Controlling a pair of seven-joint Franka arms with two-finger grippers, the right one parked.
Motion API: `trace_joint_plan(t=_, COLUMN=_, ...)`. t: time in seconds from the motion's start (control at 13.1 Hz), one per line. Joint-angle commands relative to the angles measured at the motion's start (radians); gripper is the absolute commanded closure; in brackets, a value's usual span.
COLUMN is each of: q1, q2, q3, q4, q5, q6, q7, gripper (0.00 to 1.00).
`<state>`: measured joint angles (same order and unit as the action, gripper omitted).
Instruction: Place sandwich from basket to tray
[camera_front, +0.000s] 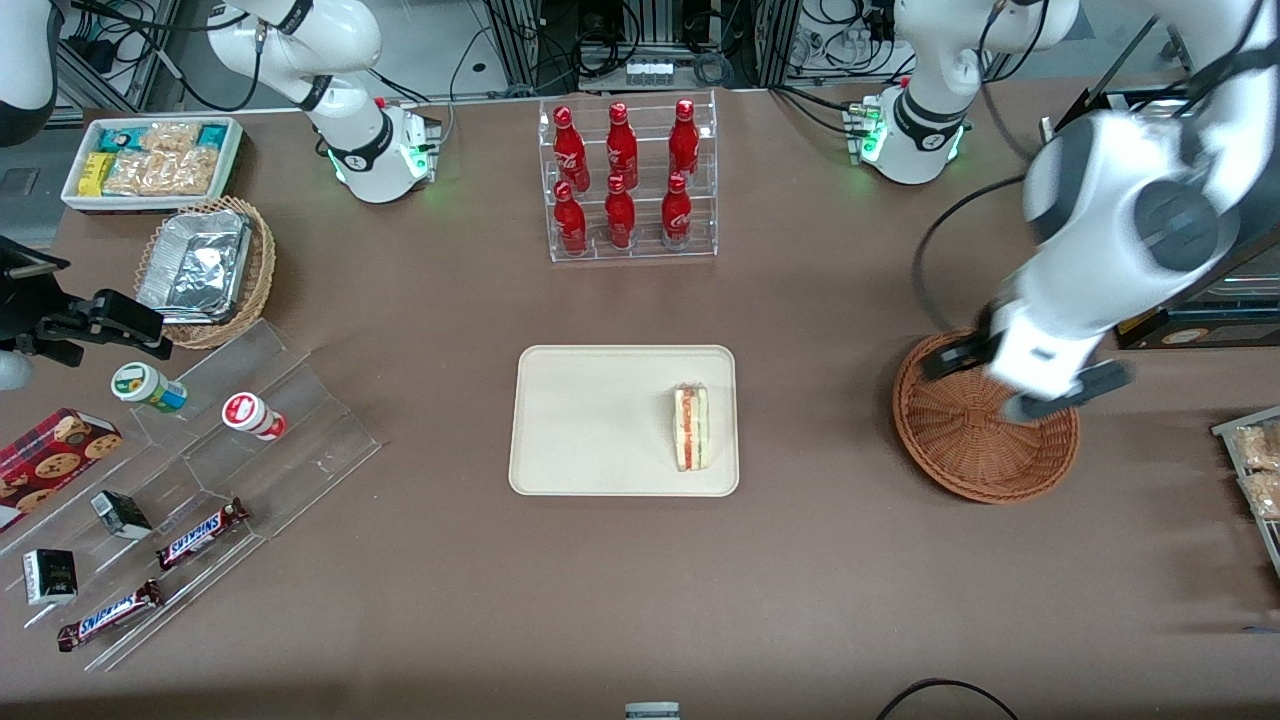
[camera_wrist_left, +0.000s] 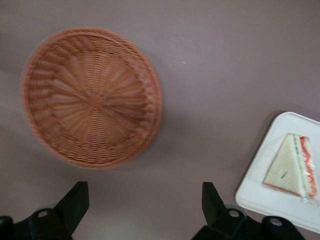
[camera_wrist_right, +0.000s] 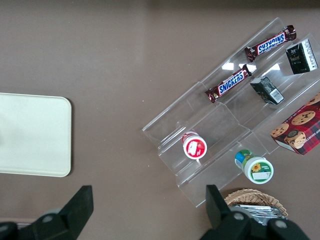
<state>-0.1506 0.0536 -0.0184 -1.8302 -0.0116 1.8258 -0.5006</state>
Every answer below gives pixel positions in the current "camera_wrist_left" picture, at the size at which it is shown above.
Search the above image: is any round brown wicker basket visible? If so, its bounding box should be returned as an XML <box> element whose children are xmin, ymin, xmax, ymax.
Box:
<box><xmin>20</xmin><ymin>26</ymin><xmax>164</xmax><ymax>171</ymax></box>

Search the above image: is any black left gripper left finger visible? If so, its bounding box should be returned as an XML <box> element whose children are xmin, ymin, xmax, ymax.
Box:
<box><xmin>0</xmin><ymin>180</ymin><xmax>90</xmax><ymax>240</ymax></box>

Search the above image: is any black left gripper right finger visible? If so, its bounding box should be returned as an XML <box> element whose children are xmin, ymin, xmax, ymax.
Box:
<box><xmin>190</xmin><ymin>181</ymin><xmax>310</xmax><ymax>240</ymax></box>

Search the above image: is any cream rectangular serving tray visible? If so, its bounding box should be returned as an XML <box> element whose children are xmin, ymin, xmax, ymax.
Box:
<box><xmin>234</xmin><ymin>110</ymin><xmax>320</xmax><ymax>235</ymax></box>

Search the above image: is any triangular sandwich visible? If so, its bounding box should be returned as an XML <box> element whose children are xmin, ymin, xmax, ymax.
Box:
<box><xmin>262</xmin><ymin>132</ymin><xmax>320</xmax><ymax>201</ymax></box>

